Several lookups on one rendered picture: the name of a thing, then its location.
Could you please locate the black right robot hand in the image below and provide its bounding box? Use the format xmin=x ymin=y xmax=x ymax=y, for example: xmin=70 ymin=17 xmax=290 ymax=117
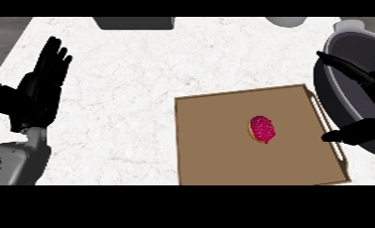
xmin=315 ymin=51 xmax=375 ymax=147

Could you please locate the pale grey round object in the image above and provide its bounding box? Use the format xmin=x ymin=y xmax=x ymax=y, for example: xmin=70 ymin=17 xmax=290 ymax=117
xmin=265 ymin=17 xmax=309 ymax=29

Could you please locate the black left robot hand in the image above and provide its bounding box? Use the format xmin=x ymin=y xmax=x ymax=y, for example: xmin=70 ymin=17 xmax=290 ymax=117
xmin=0 ymin=36 xmax=74 ymax=134

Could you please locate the dark grey flat appliance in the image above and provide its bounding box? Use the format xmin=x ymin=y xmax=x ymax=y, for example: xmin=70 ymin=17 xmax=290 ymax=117
xmin=94 ymin=17 xmax=176 ymax=31

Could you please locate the brown wooden tray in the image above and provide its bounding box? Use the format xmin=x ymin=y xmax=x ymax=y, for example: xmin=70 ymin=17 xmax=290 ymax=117
xmin=175 ymin=83 xmax=353 ymax=186

